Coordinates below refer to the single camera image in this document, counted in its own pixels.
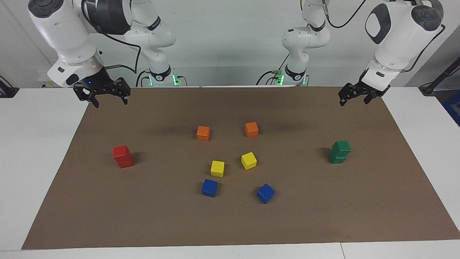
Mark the green wooden cube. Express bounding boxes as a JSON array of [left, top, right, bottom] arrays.
[[328, 151, 348, 164], [332, 140, 351, 155]]

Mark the red wooden cube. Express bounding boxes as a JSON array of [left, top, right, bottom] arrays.
[[112, 145, 131, 160], [116, 155, 134, 169]]

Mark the black pole stand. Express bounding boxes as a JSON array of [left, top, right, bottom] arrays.
[[419, 57, 460, 96]]

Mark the blue box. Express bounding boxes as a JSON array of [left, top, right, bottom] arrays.
[[443, 90, 460, 127]]

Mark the black stand base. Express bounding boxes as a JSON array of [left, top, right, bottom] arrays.
[[0, 76, 19, 98]]

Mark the yellow wooden cube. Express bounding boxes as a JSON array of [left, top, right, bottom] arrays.
[[211, 160, 225, 178], [241, 152, 258, 170]]

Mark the blue wooden cube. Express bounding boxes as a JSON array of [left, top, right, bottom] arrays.
[[201, 179, 218, 197], [257, 183, 276, 204]]

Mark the brown table mat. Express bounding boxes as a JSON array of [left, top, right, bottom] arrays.
[[21, 86, 460, 250]]

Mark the black base cable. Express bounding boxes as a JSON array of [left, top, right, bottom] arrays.
[[256, 53, 290, 86], [135, 70, 151, 87]]

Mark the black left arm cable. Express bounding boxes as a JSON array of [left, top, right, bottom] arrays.
[[322, 0, 446, 72]]

